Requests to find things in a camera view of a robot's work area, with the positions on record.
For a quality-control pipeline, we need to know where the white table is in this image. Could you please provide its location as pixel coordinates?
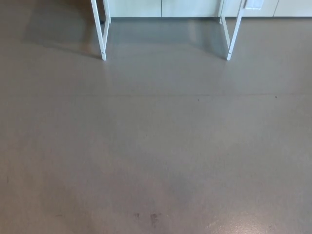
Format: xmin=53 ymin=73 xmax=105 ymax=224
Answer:
xmin=107 ymin=0 xmax=312 ymax=19

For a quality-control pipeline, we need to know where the white metal table leg frame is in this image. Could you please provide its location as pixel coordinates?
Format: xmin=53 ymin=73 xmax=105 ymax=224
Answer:
xmin=91 ymin=0 xmax=112 ymax=61
xmin=218 ymin=0 xmax=245 ymax=61

